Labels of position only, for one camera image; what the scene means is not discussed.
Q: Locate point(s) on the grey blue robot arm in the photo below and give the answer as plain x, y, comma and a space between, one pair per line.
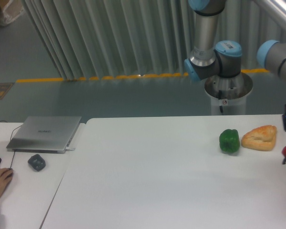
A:
223, 59

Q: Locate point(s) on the triangular bread pastry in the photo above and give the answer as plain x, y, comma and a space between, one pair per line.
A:
262, 138

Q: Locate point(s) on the green bell pepper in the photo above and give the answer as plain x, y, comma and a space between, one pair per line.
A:
229, 141

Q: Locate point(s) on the white usb plug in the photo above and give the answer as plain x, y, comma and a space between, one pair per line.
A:
69, 149

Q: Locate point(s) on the grey pleated curtain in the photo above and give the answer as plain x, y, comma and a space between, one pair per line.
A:
110, 38

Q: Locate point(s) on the silver closed laptop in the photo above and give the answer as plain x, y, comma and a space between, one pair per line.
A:
45, 134

